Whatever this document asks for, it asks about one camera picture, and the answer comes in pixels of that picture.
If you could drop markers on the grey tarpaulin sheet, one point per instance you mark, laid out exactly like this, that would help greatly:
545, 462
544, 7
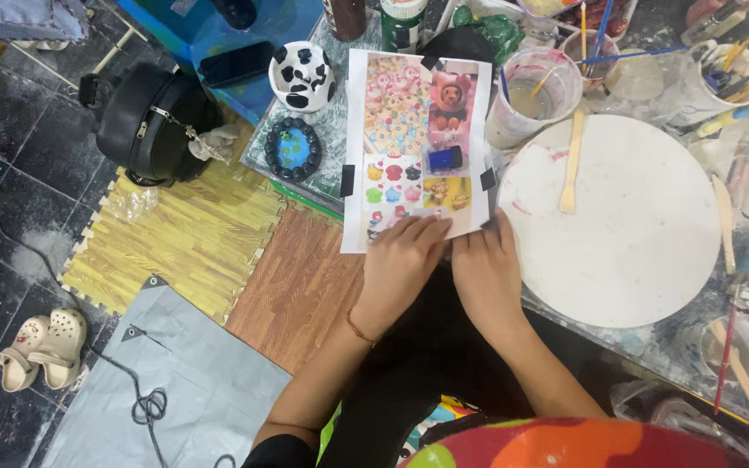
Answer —
186, 390

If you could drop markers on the person's left hand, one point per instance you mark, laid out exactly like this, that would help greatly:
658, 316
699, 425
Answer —
400, 273

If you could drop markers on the white cup of brushes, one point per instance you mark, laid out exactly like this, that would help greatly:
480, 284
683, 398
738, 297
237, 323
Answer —
706, 91

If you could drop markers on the black smartphone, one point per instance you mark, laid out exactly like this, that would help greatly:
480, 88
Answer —
236, 64

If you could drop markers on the black tape piece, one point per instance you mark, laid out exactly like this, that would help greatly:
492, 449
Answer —
432, 62
348, 181
487, 179

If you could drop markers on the person's right fingers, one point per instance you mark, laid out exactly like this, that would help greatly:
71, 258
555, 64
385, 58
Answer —
488, 237

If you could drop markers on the long blue paintbrush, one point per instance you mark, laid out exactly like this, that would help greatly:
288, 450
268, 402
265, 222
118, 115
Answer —
634, 54

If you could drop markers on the brown paint bottle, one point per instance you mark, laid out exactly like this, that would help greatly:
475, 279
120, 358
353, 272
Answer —
345, 18

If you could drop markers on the cow print ceramic cup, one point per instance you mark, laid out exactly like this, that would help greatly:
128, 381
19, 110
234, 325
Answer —
301, 77

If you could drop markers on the crumpled green plastic bag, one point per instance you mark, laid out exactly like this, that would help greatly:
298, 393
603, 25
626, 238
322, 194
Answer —
495, 29

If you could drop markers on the round blue black clay dish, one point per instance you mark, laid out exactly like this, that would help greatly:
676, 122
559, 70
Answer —
292, 149

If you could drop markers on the white paint stained bowl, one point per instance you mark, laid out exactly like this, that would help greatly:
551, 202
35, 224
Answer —
712, 354

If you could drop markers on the flat wooden modelling spatula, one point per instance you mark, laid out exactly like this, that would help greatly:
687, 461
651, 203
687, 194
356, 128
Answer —
571, 169

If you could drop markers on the printed picture reference sheet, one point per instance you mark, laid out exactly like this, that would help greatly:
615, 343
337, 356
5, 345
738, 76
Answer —
407, 117

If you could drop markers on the blue painted low table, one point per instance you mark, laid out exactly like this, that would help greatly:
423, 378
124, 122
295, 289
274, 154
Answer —
173, 26

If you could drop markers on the crumpled clear plastic wrap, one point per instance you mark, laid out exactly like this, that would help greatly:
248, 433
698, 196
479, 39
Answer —
131, 205

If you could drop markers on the long wooden modelling stick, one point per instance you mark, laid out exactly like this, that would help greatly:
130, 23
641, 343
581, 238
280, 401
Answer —
724, 221

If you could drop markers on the person's colourful garment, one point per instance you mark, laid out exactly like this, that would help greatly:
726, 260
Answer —
576, 445

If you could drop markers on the brown foam floor mat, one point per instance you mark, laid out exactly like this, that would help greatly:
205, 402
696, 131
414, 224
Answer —
296, 292

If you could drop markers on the green paint bottle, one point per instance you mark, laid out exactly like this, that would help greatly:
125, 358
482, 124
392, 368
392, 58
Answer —
402, 26

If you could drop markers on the person's left fingers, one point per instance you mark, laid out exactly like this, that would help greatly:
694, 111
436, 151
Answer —
417, 233

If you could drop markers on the small blue paint jar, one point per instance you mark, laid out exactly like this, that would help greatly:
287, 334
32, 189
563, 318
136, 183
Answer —
445, 159

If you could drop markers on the black round backpack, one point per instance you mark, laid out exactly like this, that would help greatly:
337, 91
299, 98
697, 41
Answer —
147, 123

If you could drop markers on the beige clog shoe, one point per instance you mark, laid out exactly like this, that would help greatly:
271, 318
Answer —
61, 344
18, 357

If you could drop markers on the person's right hand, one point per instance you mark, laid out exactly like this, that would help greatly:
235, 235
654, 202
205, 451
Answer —
488, 279

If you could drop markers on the yellow foam floor mat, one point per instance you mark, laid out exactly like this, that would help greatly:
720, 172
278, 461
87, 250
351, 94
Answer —
186, 234

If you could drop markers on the person's black trousers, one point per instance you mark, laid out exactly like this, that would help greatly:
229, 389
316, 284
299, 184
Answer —
433, 364

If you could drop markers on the striped blue white cloth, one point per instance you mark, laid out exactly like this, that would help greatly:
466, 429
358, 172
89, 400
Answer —
17, 19

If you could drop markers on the stained plastic brush cup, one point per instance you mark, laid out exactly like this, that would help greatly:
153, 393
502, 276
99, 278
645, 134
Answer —
592, 68

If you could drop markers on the black cylinder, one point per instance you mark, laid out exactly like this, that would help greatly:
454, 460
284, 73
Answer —
235, 12

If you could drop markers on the white round board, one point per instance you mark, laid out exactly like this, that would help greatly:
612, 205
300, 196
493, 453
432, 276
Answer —
628, 227

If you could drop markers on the wide wooden spatula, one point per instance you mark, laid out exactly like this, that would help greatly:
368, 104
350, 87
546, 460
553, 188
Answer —
748, 390

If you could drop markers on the clear plastic cup murky water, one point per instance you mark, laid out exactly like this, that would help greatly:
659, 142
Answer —
534, 97

